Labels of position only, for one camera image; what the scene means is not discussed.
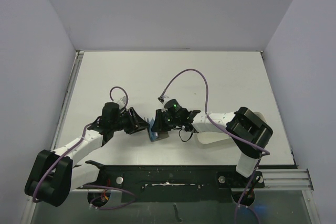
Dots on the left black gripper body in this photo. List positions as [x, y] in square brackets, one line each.
[118, 124]

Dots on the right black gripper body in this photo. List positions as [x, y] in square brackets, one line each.
[160, 121]

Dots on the grey blue card holder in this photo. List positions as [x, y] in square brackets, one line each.
[155, 136]

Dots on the white plastic tray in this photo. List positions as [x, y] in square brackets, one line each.
[218, 137]

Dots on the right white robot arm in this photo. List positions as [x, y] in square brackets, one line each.
[251, 152]

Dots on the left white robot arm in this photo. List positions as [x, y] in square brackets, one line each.
[56, 173]

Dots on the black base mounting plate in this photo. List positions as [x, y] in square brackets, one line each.
[177, 183]

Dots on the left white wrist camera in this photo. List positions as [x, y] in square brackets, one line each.
[122, 102]

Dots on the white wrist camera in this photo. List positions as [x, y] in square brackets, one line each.
[164, 99]
[122, 102]

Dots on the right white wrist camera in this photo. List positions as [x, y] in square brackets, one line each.
[164, 99]

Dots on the left aluminium rail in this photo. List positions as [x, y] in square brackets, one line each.
[67, 98]

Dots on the aluminium rail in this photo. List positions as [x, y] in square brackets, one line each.
[287, 179]
[67, 98]

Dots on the right aluminium rail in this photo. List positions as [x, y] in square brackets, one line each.
[287, 179]

